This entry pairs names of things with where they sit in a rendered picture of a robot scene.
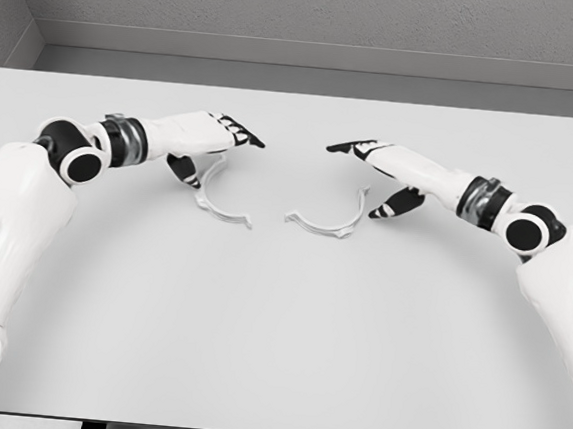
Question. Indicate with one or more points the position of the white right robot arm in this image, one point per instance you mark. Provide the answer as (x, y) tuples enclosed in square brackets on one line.
[(556, 288)]

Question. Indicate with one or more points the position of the white half pipe clamp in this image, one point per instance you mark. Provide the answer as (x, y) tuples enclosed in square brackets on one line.
[(332, 213), (227, 199)]

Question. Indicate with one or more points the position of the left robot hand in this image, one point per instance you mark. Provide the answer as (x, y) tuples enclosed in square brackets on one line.
[(198, 131)]

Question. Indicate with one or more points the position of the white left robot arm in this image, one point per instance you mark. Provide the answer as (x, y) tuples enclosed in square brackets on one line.
[(22, 191)]

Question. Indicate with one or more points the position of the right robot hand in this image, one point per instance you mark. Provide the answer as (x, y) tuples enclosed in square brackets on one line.
[(396, 166)]

